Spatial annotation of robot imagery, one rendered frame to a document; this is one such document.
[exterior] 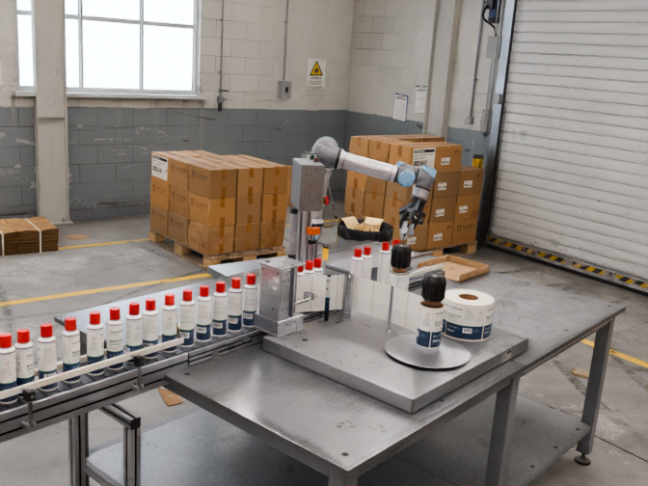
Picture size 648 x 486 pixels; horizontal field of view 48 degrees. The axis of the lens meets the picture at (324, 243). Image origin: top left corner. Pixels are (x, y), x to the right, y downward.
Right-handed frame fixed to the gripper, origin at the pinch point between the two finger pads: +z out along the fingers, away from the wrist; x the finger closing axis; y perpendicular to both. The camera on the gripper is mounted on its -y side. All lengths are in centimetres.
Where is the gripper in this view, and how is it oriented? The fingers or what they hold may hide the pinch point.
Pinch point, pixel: (402, 237)
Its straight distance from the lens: 350.5
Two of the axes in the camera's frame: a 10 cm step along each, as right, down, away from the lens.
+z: -3.4, 9.4, -0.1
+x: 8.5, 3.1, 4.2
